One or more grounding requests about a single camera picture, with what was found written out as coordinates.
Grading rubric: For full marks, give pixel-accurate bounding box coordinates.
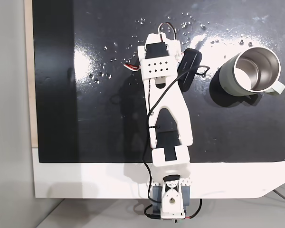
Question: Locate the black table mat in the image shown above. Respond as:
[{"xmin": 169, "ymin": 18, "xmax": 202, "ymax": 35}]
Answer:
[{"xmin": 32, "ymin": 0, "xmax": 285, "ymax": 164}]

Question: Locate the black oval camera box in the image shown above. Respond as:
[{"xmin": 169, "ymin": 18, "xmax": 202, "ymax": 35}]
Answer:
[{"xmin": 177, "ymin": 48, "xmax": 203, "ymax": 92}]

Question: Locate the grey-blue table clamp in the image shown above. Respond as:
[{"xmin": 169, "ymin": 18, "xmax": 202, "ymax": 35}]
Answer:
[{"xmin": 152, "ymin": 185, "xmax": 192, "ymax": 212}]

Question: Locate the red black thin wire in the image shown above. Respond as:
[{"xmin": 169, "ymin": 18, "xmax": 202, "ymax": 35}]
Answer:
[{"xmin": 184, "ymin": 198, "xmax": 203, "ymax": 219}]

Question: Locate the red white servo wire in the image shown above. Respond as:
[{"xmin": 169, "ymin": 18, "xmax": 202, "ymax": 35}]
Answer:
[
  {"xmin": 123, "ymin": 62, "xmax": 142, "ymax": 72},
  {"xmin": 157, "ymin": 22, "xmax": 177, "ymax": 41}
]

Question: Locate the black camera cable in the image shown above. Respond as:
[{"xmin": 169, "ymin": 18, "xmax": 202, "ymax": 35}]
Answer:
[{"xmin": 142, "ymin": 65, "xmax": 211, "ymax": 202}]

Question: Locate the black power cable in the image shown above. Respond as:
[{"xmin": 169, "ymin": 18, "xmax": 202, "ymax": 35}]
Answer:
[{"xmin": 143, "ymin": 203, "xmax": 162, "ymax": 220}]

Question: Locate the pale green steel mug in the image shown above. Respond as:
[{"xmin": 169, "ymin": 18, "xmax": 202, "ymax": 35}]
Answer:
[{"xmin": 217, "ymin": 47, "xmax": 285, "ymax": 97}]

